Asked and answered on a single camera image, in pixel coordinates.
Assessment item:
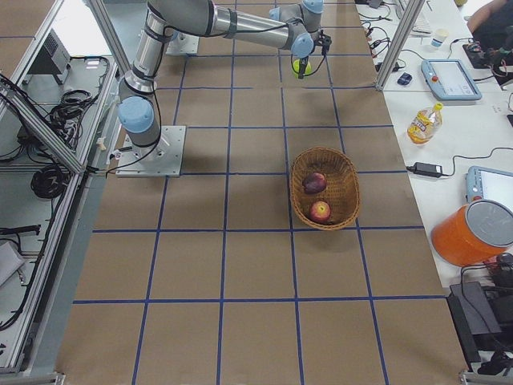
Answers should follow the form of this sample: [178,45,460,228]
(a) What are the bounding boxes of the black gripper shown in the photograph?
[296,30,332,79]

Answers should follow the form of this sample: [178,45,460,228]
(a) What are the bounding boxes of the coiled black cables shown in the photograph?
[30,164,67,201]

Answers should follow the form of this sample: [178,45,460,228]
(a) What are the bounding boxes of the black power adapter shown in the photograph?
[406,162,443,178]

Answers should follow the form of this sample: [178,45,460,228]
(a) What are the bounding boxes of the dark red apple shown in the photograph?
[302,172,327,195]

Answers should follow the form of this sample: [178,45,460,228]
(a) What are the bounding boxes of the green apple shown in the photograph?
[292,58,312,79]

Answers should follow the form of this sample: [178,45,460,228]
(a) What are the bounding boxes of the white paper cup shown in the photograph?
[430,28,449,49]

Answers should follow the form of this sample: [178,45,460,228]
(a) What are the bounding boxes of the aluminium frame post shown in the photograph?
[375,0,425,91]

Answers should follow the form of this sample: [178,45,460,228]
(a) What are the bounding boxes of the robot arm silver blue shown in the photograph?
[118,1,332,162]

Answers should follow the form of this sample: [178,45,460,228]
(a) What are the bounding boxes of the orange juice bottle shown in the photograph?
[406,102,443,144]

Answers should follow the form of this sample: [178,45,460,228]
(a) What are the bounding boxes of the far teach pendant blue grey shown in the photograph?
[421,59,482,102]

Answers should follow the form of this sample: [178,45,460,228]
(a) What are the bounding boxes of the teach pendant blue grey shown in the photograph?
[466,166,513,210]
[421,59,482,102]

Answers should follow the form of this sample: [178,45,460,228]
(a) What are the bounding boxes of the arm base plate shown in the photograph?
[115,126,186,177]
[165,34,200,56]

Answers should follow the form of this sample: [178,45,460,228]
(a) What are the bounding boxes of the near teach pendant blue grey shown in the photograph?
[466,166,513,210]

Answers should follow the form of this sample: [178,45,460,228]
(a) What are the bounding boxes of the brown wicker basket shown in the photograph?
[289,147,361,231]

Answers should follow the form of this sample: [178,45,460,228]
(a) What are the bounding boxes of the orange bucket grey lid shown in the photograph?
[430,199,512,267]

